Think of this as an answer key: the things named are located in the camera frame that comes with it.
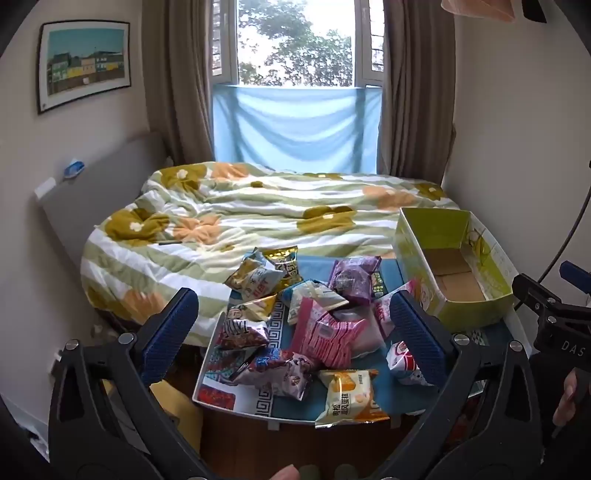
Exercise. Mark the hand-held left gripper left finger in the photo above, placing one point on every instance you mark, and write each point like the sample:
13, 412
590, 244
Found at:
171, 332

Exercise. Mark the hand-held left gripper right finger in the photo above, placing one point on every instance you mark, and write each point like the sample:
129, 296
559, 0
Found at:
415, 337

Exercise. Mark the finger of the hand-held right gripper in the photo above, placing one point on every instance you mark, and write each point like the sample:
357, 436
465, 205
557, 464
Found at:
575, 274
535, 293

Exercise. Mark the dark red white snack packet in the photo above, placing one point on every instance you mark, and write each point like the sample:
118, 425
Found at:
242, 333

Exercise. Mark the orange yellow snack packet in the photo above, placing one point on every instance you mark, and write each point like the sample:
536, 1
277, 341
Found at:
351, 399

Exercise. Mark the pink striped snack packet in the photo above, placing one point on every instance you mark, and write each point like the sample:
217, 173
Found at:
323, 341

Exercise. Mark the blue red snack packet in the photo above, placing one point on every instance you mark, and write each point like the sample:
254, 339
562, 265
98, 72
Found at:
261, 364

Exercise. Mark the pale white chips bag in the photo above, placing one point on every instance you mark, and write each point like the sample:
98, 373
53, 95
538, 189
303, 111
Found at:
251, 279

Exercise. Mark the blue white snack packet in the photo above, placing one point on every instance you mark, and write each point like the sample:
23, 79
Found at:
314, 295

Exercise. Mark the green cardboard box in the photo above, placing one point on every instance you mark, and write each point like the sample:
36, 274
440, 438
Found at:
443, 230

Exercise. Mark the white brown snack packet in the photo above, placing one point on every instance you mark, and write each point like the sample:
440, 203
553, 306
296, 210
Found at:
295, 376

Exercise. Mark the gold black snack packet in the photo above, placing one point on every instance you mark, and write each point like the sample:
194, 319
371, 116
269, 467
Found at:
284, 261

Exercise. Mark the person's right hand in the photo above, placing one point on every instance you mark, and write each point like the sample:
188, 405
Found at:
570, 399

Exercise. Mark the person's left hand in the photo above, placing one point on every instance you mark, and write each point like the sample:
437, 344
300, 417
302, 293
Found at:
281, 473

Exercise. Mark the pink strawberry snack packet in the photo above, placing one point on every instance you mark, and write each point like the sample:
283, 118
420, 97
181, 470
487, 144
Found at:
383, 318

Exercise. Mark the clear white snack packet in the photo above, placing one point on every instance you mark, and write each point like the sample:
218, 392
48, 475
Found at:
369, 339

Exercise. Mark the small dark green packet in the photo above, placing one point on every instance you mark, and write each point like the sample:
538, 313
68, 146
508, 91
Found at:
379, 282

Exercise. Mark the yellow paper bag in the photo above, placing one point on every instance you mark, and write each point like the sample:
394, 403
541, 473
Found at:
178, 410

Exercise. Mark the purple snack packet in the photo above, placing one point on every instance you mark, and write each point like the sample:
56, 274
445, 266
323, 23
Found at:
353, 277

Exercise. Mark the blue patterned tablecloth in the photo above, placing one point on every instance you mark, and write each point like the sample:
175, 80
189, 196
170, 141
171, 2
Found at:
314, 267

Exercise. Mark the white folding table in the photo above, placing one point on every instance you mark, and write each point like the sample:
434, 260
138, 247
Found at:
277, 422

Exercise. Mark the floral striped blanket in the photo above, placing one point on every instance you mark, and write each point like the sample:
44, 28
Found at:
258, 203

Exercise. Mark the grey bed headboard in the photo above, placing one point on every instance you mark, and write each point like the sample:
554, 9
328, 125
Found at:
101, 184

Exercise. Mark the small blue object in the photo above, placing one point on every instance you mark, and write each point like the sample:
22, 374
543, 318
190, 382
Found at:
74, 170

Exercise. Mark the small white object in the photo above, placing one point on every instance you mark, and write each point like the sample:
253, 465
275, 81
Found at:
45, 187

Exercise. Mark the brown curtain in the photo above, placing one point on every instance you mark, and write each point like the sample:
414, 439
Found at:
180, 78
415, 87

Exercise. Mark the light blue cloth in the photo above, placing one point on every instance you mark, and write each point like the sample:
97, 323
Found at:
295, 129

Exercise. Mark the framed landscape picture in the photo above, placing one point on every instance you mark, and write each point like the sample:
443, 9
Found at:
83, 64

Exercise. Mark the peach cloth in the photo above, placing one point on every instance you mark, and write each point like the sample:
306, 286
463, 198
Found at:
480, 9

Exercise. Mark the window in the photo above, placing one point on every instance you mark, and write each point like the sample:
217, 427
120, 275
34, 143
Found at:
300, 41

